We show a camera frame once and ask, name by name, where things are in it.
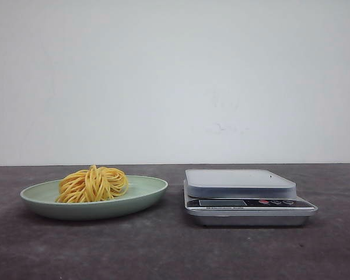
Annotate yellow vermicelli noodle bundle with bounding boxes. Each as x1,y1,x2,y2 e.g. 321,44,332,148
55,165,129,203

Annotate silver digital kitchen scale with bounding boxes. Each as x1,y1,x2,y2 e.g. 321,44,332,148
184,169,318,226

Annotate pale green oval plate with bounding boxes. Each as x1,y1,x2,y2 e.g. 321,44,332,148
20,175,168,221

